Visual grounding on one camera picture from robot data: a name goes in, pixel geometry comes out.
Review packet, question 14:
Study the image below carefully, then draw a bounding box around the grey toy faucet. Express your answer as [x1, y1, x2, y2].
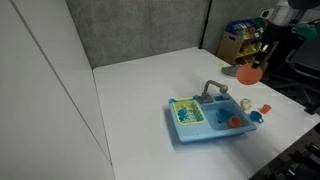
[198, 79, 230, 104]

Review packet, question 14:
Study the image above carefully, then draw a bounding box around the teal camera mount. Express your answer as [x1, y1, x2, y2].
[291, 23, 318, 43]

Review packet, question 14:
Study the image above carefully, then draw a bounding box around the black equipment clutter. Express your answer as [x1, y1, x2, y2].
[249, 123, 320, 180]

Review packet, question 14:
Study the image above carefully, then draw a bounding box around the blue cup without handle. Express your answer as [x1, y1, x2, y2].
[215, 107, 231, 123]

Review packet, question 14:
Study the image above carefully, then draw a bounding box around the wooden toy shelf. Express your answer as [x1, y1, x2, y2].
[216, 18, 279, 69]

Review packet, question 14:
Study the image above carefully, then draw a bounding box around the blue tumbler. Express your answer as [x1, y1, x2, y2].
[177, 108, 190, 123]

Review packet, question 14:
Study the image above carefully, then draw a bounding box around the orange toy plate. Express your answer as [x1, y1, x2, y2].
[236, 63, 264, 86]

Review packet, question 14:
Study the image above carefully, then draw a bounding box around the black pole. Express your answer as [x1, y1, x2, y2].
[199, 0, 213, 50]

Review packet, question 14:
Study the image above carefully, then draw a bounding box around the small orange cup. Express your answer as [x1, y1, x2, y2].
[260, 103, 272, 115]

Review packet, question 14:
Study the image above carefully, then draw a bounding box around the black office chair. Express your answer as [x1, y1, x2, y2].
[271, 36, 320, 116]

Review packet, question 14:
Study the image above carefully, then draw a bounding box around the blue toy sink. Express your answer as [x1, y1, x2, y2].
[168, 93, 258, 144]

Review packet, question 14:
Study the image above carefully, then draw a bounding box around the yellow drying rack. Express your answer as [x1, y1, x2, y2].
[171, 97, 206, 127]

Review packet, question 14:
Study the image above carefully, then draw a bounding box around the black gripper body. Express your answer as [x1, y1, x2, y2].
[254, 39, 278, 65]

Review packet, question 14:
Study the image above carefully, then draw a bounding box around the blue mug with handle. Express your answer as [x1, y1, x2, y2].
[249, 110, 265, 125]

